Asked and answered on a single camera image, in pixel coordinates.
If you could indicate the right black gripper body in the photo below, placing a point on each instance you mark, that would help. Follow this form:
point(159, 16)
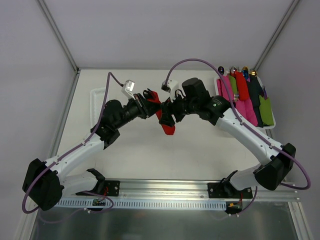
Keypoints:
point(178, 109)

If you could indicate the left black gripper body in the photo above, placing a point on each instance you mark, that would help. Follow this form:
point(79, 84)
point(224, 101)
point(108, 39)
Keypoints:
point(143, 106)

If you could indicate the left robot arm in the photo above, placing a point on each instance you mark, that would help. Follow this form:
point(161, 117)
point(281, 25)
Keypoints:
point(113, 116)

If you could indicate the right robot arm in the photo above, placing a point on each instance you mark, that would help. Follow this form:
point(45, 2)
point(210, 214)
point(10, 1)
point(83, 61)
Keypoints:
point(273, 157)

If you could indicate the pink napkin roll upper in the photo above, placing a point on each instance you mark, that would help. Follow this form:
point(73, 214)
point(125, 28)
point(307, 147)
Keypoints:
point(222, 89)

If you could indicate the pink napkin roll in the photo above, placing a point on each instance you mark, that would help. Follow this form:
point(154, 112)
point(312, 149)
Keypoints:
point(222, 89)
point(241, 108)
point(250, 113)

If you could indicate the green napkin roll left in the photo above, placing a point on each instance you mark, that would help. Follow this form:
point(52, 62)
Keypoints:
point(233, 84)

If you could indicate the green napkin roll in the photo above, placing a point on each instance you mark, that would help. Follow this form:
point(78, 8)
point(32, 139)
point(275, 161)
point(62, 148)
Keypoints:
point(266, 111)
point(233, 84)

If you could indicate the pink napkin roll lower middle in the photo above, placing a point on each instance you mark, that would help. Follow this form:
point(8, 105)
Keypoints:
point(241, 108)

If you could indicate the red napkin roll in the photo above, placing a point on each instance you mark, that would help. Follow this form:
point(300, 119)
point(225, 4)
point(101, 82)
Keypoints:
point(242, 88)

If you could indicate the pink napkin roll lower right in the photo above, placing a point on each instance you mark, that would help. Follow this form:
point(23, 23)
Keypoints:
point(250, 113)

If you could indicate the dark navy napkin roll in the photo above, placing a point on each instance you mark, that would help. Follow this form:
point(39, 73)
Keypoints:
point(254, 89)

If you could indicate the green napkin roll right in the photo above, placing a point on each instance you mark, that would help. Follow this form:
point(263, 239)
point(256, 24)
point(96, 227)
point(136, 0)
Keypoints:
point(266, 111)

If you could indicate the white perforated utensil tray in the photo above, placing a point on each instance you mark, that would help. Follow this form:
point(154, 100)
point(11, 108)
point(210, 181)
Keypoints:
point(96, 101)

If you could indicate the white tray of rolls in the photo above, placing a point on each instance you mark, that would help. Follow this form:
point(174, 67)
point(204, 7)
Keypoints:
point(235, 98)

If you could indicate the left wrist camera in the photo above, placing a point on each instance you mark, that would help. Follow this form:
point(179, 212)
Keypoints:
point(127, 89)

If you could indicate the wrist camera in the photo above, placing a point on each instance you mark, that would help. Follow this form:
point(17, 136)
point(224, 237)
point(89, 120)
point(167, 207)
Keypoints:
point(127, 89)
point(170, 86)

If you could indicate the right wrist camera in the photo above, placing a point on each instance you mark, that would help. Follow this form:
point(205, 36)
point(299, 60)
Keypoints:
point(170, 86)

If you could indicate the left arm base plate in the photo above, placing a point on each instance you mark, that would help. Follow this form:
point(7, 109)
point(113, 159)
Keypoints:
point(109, 188)

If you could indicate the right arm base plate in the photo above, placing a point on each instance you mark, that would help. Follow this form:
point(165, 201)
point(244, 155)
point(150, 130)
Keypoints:
point(224, 190)

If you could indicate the white slotted cable duct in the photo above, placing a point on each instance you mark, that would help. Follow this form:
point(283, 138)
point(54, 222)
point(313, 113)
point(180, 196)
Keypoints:
point(149, 204)

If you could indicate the left frame post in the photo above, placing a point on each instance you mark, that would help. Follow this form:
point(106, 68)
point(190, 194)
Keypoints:
point(57, 33)

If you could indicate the frame post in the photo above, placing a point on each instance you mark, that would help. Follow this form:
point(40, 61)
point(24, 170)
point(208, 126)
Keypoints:
point(57, 33)
point(289, 12)

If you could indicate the right frame post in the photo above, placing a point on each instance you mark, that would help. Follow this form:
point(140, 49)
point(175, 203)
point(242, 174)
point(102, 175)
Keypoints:
point(289, 12)

